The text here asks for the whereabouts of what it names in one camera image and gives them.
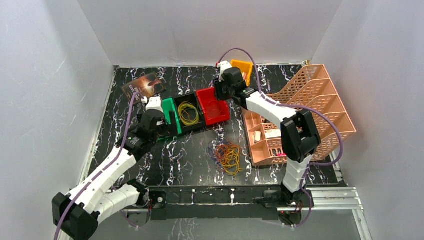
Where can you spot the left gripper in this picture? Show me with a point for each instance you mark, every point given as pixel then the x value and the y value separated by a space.
pixel 162 125

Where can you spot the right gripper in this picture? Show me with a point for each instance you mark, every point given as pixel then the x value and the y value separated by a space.
pixel 218 86

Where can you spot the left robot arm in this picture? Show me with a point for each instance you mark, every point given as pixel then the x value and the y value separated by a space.
pixel 109 172

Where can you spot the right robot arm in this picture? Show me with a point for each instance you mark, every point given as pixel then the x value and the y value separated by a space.
pixel 299 134

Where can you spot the orange-yellow plastic bin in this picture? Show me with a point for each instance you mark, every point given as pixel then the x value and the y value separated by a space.
pixel 245 67

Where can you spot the green plastic bin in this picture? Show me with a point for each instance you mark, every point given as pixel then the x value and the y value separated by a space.
pixel 168 105

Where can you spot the red plastic bin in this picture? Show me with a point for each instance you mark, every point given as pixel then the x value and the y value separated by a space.
pixel 214 111

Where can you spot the black plastic bin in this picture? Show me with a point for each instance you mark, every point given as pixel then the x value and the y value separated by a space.
pixel 190 114

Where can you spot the dark book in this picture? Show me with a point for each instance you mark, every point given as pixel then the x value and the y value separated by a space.
pixel 148 85

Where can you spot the white eraser in organizer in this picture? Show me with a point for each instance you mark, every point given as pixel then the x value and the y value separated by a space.
pixel 257 136

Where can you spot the pink desk organizer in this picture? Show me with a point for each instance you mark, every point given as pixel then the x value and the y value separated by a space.
pixel 311 87

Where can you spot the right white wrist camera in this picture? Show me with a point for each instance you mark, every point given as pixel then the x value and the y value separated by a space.
pixel 222 66

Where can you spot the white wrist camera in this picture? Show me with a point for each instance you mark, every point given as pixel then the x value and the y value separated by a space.
pixel 152 103
pixel 222 66

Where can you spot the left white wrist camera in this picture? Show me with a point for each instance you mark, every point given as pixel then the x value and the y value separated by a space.
pixel 152 103

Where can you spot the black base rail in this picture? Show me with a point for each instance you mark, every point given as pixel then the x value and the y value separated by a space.
pixel 240 202

